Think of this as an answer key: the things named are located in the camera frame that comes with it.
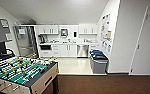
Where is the stainless steel dishwasher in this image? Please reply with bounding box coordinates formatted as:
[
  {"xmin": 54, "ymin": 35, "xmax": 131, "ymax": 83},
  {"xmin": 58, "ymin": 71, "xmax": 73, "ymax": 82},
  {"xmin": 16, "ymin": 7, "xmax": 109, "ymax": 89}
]
[{"xmin": 76, "ymin": 44, "xmax": 90, "ymax": 58}]

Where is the white base cabinet door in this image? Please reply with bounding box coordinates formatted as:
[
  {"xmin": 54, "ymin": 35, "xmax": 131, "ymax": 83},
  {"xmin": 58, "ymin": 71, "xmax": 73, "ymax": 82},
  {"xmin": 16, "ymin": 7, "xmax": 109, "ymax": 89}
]
[
  {"xmin": 68, "ymin": 44, "xmax": 78, "ymax": 57},
  {"xmin": 59, "ymin": 44, "xmax": 69, "ymax": 57}
]

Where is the stainless steel sink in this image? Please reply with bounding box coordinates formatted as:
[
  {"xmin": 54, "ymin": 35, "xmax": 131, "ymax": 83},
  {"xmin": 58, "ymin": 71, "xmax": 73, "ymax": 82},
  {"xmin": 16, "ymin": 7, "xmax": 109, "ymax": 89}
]
[{"xmin": 62, "ymin": 41, "xmax": 74, "ymax": 45}]

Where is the black built-in microwave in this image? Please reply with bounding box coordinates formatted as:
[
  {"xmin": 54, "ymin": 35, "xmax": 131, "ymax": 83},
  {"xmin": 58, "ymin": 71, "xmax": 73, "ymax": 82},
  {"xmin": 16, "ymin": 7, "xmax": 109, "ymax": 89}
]
[{"xmin": 39, "ymin": 44, "xmax": 53, "ymax": 51}]

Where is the grey trash bin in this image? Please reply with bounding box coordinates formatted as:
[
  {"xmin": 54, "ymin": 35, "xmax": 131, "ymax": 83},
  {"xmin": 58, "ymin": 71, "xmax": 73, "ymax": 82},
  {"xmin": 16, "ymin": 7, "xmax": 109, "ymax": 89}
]
[{"xmin": 90, "ymin": 53, "xmax": 109, "ymax": 75}]

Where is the stainless steel refrigerator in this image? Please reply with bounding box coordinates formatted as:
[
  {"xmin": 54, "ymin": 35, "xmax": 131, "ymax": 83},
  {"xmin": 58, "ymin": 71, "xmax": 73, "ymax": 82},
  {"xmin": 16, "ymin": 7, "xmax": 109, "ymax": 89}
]
[{"xmin": 13, "ymin": 25, "xmax": 39, "ymax": 58}]

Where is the white fridge notice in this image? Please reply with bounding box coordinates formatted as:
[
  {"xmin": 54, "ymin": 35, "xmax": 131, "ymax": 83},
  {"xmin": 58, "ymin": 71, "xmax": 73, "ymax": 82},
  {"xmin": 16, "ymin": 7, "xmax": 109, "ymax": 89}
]
[{"xmin": 18, "ymin": 28, "xmax": 26, "ymax": 35}]

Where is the green foosball table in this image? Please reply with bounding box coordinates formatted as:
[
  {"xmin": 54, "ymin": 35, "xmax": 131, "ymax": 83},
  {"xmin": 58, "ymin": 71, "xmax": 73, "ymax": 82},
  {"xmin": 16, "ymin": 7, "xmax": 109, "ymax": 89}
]
[{"xmin": 0, "ymin": 55, "xmax": 60, "ymax": 94}]

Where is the white room door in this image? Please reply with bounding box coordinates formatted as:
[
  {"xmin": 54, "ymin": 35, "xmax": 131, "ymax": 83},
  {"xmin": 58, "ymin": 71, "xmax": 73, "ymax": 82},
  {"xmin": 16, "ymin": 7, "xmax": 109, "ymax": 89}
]
[{"xmin": 129, "ymin": 5, "xmax": 150, "ymax": 76}]

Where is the white wall cabinet door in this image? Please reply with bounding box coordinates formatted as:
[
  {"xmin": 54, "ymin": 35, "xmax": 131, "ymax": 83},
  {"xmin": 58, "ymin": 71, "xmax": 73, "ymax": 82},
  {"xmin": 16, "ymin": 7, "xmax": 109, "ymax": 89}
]
[
  {"xmin": 85, "ymin": 25, "xmax": 93, "ymax": 35},
  {"xmin": 78, "ymin": 25, "xmax": 86, "ymax": 35},
  {"xmin": 91, "ymin": 24, "xmax": 99, "ymax": 35},
  {"xmin": 37, "ymin": 26, "xmax": 46, "ymax": 35},
  {"xmin": 51, "ymin": 25, "xmax": 60, "ymax": 35},
  {"xmin": 44, "ymin": 26, "xmax": 53, "ymax": 35}
]

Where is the colourful wall poster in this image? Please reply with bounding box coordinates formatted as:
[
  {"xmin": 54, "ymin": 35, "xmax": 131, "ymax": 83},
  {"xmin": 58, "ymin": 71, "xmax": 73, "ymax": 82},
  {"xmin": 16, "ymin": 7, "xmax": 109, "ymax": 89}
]
[{"xmin": 100, "ymin": 13, "xmax": 112, "ymax": 43}]

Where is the grey wall board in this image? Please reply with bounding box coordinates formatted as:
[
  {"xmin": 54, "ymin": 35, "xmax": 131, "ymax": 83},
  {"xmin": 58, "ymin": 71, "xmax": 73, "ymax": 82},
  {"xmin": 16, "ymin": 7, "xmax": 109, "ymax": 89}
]
[{"xmin": 0, "ymin": 17, "xmax": 14, "ymax": 44}]

